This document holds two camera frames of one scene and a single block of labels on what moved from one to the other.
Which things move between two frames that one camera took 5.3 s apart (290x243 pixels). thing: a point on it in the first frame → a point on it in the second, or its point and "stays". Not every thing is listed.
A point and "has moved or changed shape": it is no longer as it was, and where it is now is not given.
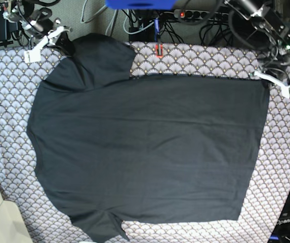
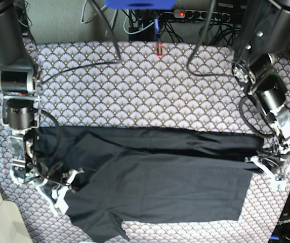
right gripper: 288,44 → 288,141
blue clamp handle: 156,26 stays
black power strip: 202,14 stays
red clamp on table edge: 161,55 stays
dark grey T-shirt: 113,149 has moved or changed shape
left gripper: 40,25 → 24,169
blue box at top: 141,4 stays
